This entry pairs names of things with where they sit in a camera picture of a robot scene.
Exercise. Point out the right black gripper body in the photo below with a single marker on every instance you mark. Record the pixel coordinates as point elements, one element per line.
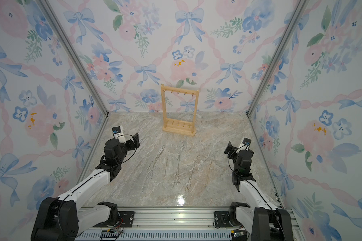
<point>233,155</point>

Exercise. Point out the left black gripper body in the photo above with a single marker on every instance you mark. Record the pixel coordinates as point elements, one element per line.
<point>128,146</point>

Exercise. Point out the wooden jewelry display stand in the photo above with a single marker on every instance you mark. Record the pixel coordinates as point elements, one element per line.
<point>188,103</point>

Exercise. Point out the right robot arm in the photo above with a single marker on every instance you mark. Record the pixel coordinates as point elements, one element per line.
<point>260,218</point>

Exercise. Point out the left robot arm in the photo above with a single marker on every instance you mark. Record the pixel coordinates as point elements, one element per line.
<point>61,218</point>

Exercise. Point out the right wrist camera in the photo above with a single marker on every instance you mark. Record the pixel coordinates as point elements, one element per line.
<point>245,144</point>

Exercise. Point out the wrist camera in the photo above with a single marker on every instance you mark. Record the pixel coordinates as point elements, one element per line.
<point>119,134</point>
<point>245,144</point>

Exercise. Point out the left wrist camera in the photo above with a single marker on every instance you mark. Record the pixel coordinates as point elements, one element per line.
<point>119,134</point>

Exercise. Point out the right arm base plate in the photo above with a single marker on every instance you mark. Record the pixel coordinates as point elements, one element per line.
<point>223,219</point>

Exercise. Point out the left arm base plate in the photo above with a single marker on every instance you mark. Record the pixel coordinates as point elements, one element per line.
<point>124,219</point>

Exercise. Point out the aluminium mounting rail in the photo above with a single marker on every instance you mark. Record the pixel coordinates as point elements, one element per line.
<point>176,217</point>

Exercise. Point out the left aluminium corner post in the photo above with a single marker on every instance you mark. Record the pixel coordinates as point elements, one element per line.
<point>47,10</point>

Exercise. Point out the aluminium corner post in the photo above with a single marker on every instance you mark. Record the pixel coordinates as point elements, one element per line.
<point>47,10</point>
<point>287,34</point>

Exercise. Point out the right aluminium corner post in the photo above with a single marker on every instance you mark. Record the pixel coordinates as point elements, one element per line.
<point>287,34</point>

